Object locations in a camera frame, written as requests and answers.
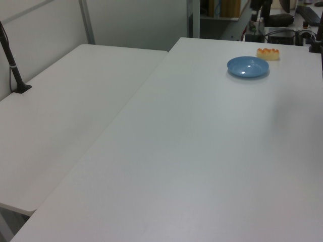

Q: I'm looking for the black control box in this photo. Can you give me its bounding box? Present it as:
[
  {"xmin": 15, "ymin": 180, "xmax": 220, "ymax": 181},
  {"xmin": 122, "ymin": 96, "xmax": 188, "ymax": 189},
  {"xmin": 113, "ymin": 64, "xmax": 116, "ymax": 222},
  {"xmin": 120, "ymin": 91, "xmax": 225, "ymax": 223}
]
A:
[{"xmin": 244, "ymin": 25, "xmax": 265, "ymax": 42}]

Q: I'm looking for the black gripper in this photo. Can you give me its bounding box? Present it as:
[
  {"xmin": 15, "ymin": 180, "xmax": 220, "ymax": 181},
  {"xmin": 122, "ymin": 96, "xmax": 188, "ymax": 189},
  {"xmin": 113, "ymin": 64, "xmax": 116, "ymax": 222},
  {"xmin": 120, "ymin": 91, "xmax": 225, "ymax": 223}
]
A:
[{"xmin": 251, "ymin": 0, "xmax": 273, "ymax": 22}]

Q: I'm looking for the blue round plate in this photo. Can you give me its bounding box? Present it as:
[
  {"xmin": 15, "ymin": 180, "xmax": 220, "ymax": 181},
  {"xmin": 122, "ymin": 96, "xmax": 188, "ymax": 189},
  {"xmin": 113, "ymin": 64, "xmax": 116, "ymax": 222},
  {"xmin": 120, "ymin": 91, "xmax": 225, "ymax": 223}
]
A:
[{"xmin": 226, "ymin": 56, "xmax": 270, "ymax": 78}]

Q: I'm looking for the black camera stand pole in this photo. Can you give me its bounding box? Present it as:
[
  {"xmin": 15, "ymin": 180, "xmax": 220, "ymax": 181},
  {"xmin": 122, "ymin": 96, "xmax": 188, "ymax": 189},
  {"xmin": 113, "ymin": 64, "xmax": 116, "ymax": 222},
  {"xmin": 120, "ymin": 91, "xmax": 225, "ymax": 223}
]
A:
[{"xmin": 0, "ymin": 20, "xmax": 33, "ymax": 94}]

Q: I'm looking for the grey metal partition post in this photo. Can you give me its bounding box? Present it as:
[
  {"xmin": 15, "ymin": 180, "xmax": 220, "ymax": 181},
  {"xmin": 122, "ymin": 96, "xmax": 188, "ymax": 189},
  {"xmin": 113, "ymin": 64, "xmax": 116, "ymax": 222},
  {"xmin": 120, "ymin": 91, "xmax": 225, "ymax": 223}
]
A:
[{"xmin": 79, "ymin": 0, "xmax": 96, "ymax": 45}]

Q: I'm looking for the dark padded pouch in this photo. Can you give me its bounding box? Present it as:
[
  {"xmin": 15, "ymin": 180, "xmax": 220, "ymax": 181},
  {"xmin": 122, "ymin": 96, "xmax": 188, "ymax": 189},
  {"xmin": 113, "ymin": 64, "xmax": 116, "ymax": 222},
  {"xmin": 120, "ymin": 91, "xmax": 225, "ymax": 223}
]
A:
[{"xmin": 268, "ymin": 14, "xmax": 295, "ymax": 27}]

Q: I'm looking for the black monitor stand pole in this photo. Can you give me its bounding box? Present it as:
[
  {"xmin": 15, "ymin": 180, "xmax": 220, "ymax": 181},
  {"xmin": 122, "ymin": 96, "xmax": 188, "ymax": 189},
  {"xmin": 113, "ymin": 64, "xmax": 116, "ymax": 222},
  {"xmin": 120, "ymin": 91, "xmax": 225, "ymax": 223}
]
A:
[{"xmin": 263, "ymin": 0, "xmax": 273, "ymax": 26}]

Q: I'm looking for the white frame pillar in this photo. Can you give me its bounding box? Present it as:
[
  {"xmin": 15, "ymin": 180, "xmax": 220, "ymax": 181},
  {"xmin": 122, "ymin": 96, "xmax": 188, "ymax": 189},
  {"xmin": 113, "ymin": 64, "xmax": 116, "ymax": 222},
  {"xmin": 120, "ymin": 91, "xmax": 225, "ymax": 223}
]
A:
[{"xmin": 187, "ymin": 0, "xmax": 200, "ymax": 39}]

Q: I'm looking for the black clamp stand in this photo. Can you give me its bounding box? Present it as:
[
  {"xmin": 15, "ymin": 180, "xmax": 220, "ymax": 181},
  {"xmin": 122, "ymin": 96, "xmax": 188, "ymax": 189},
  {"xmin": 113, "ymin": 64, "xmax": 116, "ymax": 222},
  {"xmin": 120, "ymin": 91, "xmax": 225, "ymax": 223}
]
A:
[{"xmin": 309, "ymin": 17, "xmax": 323, "ymax": 53}]

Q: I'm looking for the black electronics box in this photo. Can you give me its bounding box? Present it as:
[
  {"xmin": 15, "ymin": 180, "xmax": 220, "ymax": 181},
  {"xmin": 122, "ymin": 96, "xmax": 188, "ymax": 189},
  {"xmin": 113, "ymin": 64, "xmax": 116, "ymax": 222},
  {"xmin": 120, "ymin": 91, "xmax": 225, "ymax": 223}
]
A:
[{"xmin": 267, "ymin": 27, "xmax": 296, "ymax": 45}]

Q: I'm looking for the black keyboard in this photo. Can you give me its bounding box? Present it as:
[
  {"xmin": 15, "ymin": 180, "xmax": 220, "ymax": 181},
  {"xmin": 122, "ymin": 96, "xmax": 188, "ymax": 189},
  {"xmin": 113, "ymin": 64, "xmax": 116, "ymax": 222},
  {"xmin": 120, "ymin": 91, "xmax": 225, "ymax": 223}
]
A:
[{"xmin": 296, "ymin": 6, "xmax": 321, "ymax": 25}]

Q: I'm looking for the orange topped bread loaf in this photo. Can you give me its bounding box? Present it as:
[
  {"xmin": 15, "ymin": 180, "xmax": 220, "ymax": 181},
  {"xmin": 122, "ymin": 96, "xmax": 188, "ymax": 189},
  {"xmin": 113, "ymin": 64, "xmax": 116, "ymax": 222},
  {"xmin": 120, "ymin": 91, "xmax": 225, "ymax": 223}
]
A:
[{"xmin": 256, "ymin": 47, "xmax": 281, "ymax": 61}]

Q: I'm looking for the wooden shelf cabinet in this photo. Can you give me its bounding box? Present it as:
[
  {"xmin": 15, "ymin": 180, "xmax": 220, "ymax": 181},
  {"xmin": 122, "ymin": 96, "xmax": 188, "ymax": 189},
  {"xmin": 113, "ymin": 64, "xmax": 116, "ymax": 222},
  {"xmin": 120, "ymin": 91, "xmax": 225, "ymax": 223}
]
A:
[{"xmin": 208, "ymin": 0, "xmax": 242, "ymax": 18}]

